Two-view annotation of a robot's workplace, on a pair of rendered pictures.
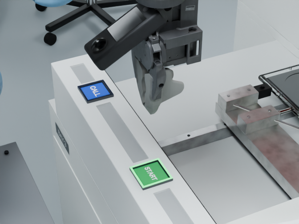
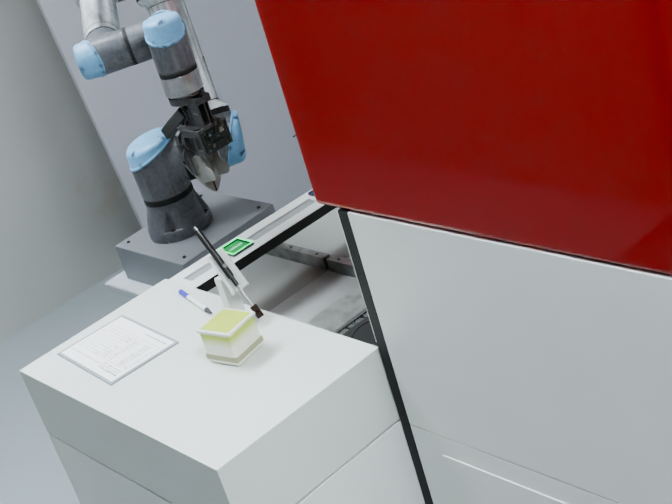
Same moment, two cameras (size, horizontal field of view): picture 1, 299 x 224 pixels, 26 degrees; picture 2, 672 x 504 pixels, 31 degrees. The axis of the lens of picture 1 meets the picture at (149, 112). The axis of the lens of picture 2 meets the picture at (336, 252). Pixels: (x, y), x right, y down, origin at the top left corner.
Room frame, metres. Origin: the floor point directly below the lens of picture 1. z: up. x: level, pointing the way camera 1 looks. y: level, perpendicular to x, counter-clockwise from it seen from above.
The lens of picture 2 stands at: (0.56, -2.23, 1.95)
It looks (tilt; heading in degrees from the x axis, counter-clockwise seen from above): 25 degrees down; 79
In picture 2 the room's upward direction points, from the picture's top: 17 degrees counter-clockwise
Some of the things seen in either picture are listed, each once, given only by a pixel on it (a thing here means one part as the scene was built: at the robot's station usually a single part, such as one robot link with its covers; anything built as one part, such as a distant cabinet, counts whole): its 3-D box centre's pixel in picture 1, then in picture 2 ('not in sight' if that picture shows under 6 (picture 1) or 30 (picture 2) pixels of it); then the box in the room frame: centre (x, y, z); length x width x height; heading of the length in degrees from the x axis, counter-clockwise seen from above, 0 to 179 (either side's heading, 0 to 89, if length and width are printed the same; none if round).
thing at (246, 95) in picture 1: (238, 97); not in sight; (1.10, -0.19, 0.89); 0.08 x 0.03 x 0.03; 115
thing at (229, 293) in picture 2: not in sight; (231, 285); (0.74, -0.31, 1.03); 0.06 x 0.04 x 0.13; 115
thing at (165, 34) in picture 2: not in sight; (169, 44); (0.80, -0.01, 1.41); 0.09 x 0.08 x 0.11; 82
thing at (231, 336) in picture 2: not in sight; (231, 337); (0.69, -0.43, 1.00); 0.07 x 0.07 x 0.07; 37
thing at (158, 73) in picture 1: (154, 71); (191, 153); (0.78, -0.01, 1.19); 0.05 x 0.02 x 0.09; 25
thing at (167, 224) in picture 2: not in sight; (174, 208); (0.73, 0.34, 0.96); 0.15 x 0.15 x 0.10
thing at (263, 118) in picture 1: (258, 118); not in sight; (1.03, -0.22, 0.89); 0.08 x 0.03 x 0.03; 115
